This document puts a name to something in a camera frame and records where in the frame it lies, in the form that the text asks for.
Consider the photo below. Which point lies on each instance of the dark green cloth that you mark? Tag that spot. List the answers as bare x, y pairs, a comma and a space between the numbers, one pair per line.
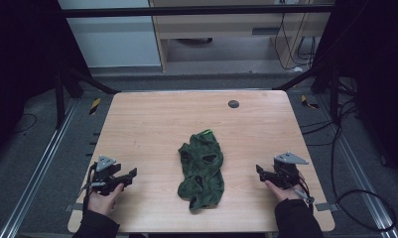
201, 172

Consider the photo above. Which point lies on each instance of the grey tape strip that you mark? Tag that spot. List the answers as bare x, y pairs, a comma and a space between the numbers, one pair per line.
73, 207
326, 207

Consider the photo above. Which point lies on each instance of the round grey table grommet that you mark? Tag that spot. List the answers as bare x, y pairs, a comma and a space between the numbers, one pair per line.
233, 104

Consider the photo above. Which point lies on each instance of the light wooden desk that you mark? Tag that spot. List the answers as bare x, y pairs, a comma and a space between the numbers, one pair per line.
219, 26

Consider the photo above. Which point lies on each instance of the black yellow striped tape marker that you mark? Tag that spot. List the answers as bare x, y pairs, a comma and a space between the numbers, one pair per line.
94, 106
308, 102

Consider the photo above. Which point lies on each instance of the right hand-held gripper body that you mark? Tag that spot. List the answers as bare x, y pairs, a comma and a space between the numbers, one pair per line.
286, 172

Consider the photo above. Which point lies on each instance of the person's right hand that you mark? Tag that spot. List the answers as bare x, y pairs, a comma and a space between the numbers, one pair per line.
284, 193

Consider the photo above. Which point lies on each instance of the black metal stand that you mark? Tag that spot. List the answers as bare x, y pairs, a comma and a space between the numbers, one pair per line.
62, 95
332, 89

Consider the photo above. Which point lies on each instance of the black horizontal frame bar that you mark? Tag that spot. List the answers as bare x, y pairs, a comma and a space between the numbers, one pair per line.
186, 11

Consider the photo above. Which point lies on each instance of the white cabinet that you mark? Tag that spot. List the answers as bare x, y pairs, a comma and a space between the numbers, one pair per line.
113, 36

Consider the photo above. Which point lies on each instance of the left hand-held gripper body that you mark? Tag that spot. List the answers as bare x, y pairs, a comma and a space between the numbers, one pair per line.
107, 175

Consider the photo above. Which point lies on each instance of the person's left hand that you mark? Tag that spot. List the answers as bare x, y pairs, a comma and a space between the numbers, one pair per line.
104, 201

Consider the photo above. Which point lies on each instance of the silver floor rail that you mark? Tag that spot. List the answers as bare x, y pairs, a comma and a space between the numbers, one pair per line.
358, 175
37, 172

